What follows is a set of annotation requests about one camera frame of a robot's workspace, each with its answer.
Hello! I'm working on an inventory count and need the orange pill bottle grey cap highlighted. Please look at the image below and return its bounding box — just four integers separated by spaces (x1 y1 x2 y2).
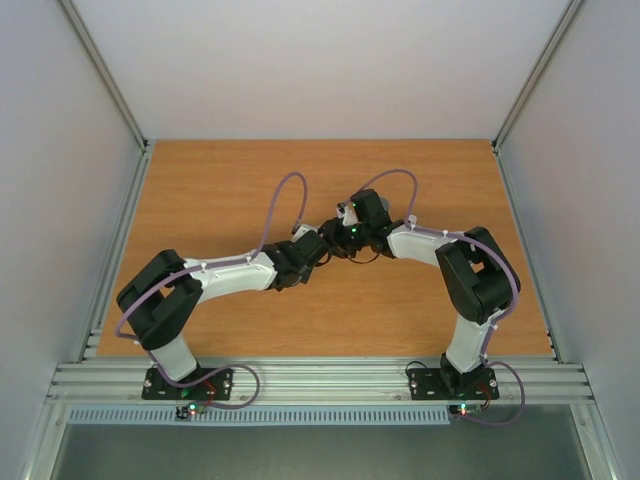
379 197 390 211

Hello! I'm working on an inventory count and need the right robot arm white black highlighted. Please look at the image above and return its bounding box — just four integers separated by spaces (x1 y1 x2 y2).
319 189 521 398

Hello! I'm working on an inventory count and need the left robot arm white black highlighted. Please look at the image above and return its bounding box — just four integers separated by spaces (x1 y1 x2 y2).
116 230 329 398

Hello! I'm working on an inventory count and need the left small circuit board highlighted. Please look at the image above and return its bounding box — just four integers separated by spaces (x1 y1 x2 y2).
175 403 207 421

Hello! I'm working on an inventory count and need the small circuit board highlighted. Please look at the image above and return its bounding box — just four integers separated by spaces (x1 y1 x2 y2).
449 402 489 417
175 403 207 421

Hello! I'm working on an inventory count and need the right small circuit board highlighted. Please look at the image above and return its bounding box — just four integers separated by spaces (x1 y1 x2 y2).
449 402 489 417

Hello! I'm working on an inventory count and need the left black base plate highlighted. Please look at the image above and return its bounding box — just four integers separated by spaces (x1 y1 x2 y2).
141 368 234 402

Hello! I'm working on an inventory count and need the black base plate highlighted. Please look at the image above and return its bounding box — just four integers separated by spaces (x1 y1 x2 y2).
141 368 234 402
405 366 500 402

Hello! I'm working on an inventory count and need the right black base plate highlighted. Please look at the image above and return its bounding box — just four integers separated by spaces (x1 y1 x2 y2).
405 366 500 402

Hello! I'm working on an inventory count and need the aluminium front frame rail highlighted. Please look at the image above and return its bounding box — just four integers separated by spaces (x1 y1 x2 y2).
46 356 595 405

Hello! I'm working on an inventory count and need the grey slotted cable duct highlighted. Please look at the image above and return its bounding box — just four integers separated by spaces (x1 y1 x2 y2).
67 405 450 427

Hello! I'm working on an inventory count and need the right aluminium corner post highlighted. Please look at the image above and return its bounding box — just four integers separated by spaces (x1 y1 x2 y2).
492 0 587 151

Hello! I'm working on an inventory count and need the aluminium corner post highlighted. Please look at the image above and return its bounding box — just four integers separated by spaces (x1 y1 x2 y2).
58 0 150 151
492 0 587 151

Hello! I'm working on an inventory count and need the left aluminium corner post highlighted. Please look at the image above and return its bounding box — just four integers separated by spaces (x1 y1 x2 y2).
58 0 150 151

